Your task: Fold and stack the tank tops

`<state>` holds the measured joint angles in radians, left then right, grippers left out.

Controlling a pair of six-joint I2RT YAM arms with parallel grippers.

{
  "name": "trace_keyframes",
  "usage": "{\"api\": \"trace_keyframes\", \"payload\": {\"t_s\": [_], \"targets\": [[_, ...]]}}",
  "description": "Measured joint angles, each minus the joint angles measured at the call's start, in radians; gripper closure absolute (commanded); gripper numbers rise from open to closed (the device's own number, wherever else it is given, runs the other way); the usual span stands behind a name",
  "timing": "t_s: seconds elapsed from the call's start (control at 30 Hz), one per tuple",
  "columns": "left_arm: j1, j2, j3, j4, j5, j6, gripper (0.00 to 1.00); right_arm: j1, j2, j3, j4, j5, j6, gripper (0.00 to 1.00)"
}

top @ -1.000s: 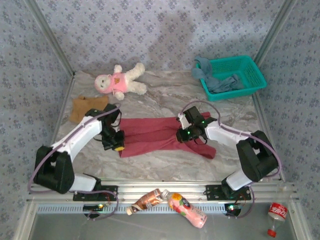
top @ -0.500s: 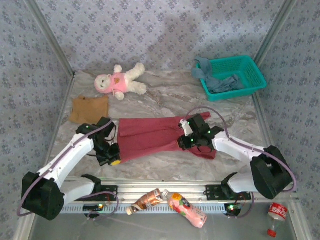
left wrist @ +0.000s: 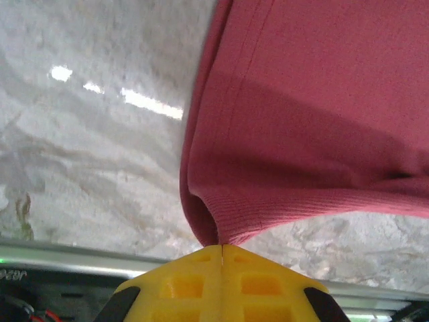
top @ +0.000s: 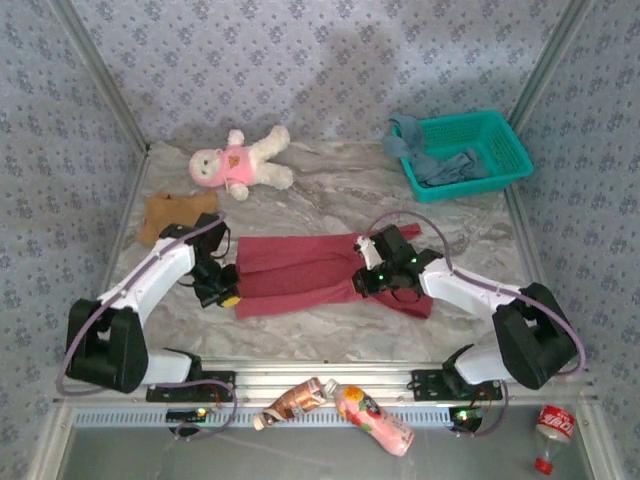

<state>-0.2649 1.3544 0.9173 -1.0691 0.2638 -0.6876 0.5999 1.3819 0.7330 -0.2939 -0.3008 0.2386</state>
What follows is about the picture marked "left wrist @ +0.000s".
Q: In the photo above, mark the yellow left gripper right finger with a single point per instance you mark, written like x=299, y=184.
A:
x=261, y=288

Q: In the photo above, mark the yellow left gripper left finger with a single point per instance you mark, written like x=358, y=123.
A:
x=187, y=288

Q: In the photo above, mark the red tank top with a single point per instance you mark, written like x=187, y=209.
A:
x=301, y=117

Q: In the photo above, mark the aluminium frame cross rail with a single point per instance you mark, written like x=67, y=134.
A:
x=67, y=256

